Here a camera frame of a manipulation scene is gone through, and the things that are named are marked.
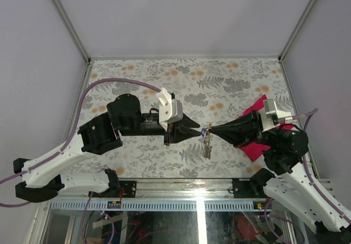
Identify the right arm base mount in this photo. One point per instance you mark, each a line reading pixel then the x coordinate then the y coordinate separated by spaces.
pixel 244 188

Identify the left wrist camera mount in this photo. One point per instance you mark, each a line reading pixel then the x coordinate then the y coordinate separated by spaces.
pixel 170 109

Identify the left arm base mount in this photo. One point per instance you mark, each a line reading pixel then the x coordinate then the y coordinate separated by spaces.
pixel 128 189

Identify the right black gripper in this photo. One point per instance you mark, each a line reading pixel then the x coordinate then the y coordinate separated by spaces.
pixel 241 130

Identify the slotted cable duct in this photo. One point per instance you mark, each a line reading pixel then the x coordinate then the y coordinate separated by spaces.
pixel 136 205

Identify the silver keyring bunch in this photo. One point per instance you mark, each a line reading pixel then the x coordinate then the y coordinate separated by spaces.
pixel 207 147

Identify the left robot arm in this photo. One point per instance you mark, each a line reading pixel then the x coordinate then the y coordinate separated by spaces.
pixel 46 177

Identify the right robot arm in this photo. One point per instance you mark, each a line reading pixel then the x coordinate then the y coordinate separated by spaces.
pixel 285 177

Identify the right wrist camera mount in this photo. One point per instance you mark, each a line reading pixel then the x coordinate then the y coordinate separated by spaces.
pixel 271 117

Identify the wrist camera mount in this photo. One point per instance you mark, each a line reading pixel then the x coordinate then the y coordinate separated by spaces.
pixel 170 109
pixel 271 117

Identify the aluminium front rail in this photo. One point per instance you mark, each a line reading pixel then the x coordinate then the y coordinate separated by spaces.
pixel 177 189

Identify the pink cloth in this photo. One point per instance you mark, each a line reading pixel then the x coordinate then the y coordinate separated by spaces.
pixel 254 151

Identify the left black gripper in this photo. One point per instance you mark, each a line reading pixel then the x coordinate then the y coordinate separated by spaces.
pixel 181 130

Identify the floral table mat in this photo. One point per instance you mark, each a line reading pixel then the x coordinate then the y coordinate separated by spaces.
pixel 212 91

